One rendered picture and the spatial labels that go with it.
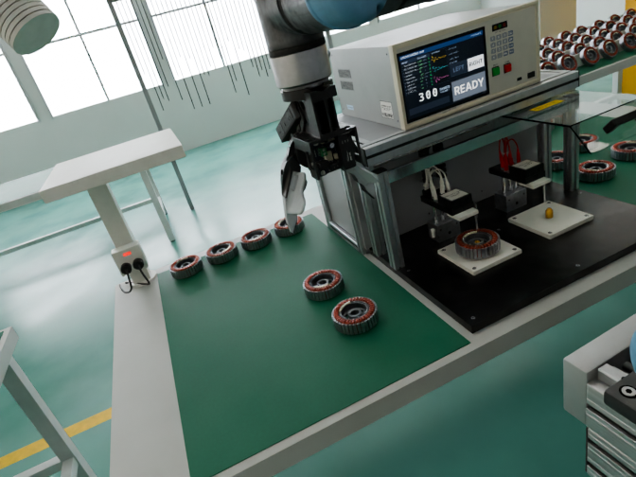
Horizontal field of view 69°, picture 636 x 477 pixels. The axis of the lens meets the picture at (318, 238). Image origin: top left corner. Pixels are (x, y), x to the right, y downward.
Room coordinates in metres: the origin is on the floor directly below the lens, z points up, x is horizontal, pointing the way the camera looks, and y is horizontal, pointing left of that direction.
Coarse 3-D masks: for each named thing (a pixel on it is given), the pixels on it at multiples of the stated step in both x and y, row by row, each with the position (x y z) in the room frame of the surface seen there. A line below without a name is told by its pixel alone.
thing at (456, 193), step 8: (448, 192) 1.13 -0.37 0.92; (456, 192) 1.11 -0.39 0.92; (464, 192) 1.10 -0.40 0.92; (424, 200) 1.18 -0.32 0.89; (432, 200) 1.16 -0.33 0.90; (440, 200) 1.11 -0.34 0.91; (448, 200) 1.08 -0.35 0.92; (456, 200) 1.07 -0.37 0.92; (464, 200) 1.08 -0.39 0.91; (440, 208) 1.11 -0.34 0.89; (448, 208) 1.08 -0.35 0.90; (456, 208) 1.07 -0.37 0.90; (464, 208) 1.07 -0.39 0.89; (472, 208) 1.07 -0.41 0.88; (448, 216) 1.17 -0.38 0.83; (456, 216) 1.06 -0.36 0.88; (464, 216) 1.05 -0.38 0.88
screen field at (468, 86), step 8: (480, 72) 1.20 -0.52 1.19; (456, 80) 1.18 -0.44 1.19; (464, 80) 1.18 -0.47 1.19; (472, 80) 1.19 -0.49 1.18; (480, 80) 1.20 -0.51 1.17; (456, 88) 1.18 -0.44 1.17; (464, 88) 1.18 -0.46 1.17; (472, 88) 1.19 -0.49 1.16; (480, 88) 1.19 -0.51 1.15; (456, 96) 1.17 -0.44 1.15; (464, 96) 1.18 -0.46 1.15
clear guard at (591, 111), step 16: (560, 96) 1.23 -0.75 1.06; (576, 96) 1.19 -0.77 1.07; (592, 96) 1.15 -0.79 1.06; (608, 96) 1.12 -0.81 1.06; (624, 96) 1.09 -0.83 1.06; (512, 112) 1.20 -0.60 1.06; (528, 112) 1.17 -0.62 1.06; (544, 112) 1.13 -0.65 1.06; (560, 112) 1.10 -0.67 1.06; (576, 112) 1.07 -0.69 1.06; (592, 112) 1.04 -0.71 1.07; (608, 112) 1.02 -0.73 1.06; (624, 112) 1.02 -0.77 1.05; (576, 128) 0.98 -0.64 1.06; (592, 128) 0.98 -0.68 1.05; (624, 128) 0.98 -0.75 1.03; (592, 144) 0.95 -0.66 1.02; (608, 144) 0.95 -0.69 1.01
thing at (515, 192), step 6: (498, 192) 1.24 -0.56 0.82; (510, 192) 1.22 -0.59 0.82; (516, 192) 1.21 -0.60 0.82; (522, 192) 1.22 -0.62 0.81; (498, 198) 1.23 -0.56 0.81; (504, 198) 1.21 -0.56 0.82; (510, 198) 1.20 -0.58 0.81; (516, 198) 1.21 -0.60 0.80; (522, 198) 1.22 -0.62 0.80; (498, 204) 1.24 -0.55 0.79; (504, 204) 1.21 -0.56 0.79; (510, 204) 1.20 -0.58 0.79; (516, 204) 1.21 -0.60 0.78; (522, 204) 1.22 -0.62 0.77; (504, 210) 1.21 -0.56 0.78; (510, 210) 1.20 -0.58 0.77
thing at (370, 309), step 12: (348, 300) 0.95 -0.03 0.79; (360, 300) 0.95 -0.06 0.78; (372, 300) 0.93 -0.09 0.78; (336, 312) 0.92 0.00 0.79; (348, 312) 0.92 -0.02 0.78; (360, 312) 0.91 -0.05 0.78; (372, 312) 0.88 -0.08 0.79; (336, 324) 0.89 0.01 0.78; (348, 324) 0.87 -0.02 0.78; (360, 324) 0.87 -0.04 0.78; (372, 324) 0.87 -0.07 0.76
